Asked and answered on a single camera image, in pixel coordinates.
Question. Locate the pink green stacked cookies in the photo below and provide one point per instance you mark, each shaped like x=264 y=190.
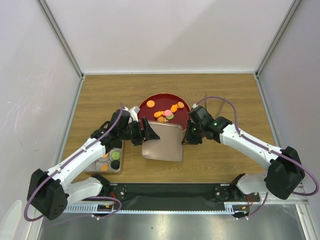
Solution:
x=168 y=114

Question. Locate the black cookie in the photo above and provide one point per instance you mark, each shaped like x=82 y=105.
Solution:
x=115 y=164

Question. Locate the pink metal tin lid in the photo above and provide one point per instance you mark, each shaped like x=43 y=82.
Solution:
x=169 y=147

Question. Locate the orange round cookie top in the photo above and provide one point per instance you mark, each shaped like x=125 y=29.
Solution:
x=150 y=104

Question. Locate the red round tray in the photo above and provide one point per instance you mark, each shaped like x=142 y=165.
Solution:
x=164 y=101

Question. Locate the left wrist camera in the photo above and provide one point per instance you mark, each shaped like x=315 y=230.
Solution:
x=133 y=113

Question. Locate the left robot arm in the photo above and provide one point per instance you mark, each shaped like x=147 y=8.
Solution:
x=50 y=192

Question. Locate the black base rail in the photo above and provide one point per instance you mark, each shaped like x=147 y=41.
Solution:
x=180 y=197

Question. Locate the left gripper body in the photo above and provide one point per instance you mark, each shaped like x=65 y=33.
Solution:
x=133 y=128

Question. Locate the metal tongs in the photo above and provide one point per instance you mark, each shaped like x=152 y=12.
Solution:
x=213 y=105

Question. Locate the green sandwich cookie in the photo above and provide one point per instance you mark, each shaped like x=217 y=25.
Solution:
x=115 y=156

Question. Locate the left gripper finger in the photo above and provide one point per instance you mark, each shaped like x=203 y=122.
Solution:
x=148 y=133
x=137 y=139

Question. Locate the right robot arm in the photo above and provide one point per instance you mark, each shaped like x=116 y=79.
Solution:
x=283 y=173

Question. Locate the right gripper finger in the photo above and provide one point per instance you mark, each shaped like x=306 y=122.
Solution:
x=194 y=139
x=189 y=130

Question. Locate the orange star cookie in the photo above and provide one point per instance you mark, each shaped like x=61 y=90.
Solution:
x=158 y=114

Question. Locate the orange flower cookie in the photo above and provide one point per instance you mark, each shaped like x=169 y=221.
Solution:
x=174 y=108

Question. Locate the orange scalloped cookie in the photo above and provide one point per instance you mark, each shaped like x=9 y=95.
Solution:
x=180 y=105

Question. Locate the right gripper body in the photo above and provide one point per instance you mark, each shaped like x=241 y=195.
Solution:
x=198 y=129

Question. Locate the metal cookie tin box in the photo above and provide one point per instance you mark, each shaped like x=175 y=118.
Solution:
x=96 y=165

